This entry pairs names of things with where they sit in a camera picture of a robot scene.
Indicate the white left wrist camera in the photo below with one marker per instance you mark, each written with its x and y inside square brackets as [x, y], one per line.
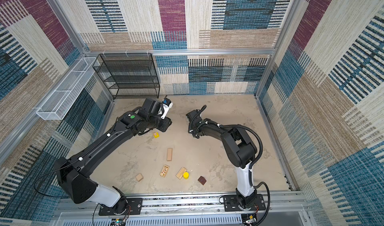
[166, 106]

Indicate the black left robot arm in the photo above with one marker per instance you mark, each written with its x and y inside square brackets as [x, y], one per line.
[73, 174]

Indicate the light wood block near cylinder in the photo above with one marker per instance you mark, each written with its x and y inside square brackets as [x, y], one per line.
[181, 172]

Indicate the plain wood block centre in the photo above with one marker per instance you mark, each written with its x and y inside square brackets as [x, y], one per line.
[169, 154]

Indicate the aluminium front rail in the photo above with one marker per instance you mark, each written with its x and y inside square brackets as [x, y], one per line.
[284, 208]

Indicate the small square wood block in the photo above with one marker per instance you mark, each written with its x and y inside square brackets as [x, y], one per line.
[139, 177]

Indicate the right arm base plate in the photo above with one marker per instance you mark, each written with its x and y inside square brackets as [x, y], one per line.
[236, 203]

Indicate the dark brown square block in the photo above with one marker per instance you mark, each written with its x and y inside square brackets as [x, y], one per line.
[202, 180]

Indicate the yellow cylinder block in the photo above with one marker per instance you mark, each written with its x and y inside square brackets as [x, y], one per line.
[186, 175]

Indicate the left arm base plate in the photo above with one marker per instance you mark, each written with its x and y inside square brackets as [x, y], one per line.
[132, 206]

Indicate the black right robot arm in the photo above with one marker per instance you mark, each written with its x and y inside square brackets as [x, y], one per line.
[243, 147]

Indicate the black wire shelf rack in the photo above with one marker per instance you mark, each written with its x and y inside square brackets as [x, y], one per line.
[128, 75]

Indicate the white wire mesh basket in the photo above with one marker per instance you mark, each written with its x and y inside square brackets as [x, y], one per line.
[58, 104]

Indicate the yellow window toy cube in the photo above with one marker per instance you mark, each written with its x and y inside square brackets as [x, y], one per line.
[156, 134]

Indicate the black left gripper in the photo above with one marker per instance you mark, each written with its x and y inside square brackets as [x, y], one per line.
[166, 125]

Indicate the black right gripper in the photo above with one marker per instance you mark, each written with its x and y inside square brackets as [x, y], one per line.
[190, 131]

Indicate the patterned wood block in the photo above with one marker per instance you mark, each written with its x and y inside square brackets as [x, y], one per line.
[164, 171]

